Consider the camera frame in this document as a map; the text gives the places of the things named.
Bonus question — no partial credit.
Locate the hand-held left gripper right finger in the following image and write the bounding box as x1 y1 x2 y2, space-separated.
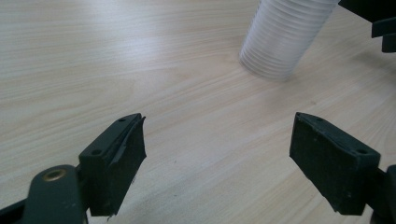
289 111 382 217

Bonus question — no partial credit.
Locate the stack of clear plastic cups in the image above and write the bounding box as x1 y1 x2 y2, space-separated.
238 0 340 82

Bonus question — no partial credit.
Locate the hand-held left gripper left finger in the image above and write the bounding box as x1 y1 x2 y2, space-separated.
78 112 148 217

